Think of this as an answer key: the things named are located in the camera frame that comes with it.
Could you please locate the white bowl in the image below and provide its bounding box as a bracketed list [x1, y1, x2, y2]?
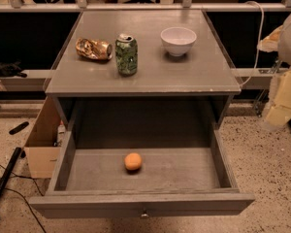
[160, 27, 197, 56]

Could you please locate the black marker on floor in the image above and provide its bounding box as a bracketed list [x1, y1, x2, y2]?
[9, 121, 29, 135]

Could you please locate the orange fruit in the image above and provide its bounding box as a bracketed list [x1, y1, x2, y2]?
[124, 152, 143, 171]

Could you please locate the grey metal rail frame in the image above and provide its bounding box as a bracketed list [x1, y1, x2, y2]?
[0, 0, 291, 13]

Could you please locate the grey open top drawer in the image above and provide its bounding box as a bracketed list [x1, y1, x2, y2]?
[28, 98, 256, 219]

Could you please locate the crushed gold can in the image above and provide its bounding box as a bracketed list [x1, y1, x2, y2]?
[76, 38, 113, 60]

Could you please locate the green soda can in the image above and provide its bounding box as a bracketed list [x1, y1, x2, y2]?
[115, 33, 138, 76]

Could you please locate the cardboard box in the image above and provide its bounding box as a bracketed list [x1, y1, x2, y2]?
[24, 98, 61, 179]

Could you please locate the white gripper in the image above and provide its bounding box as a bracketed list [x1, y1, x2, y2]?
[257, 26, 291, 128]

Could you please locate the white cable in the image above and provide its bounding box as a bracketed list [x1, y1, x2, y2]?
[239, 0, 266, 89]

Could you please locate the black pole on floor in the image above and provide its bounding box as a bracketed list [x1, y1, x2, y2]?
[0, 147, 21, 198]

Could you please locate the grey cabinet with counter top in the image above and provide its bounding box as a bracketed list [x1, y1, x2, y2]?
[46, 10, 241, 119]

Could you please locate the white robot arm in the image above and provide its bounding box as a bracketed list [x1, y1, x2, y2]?
[257, 14, 291, 130]

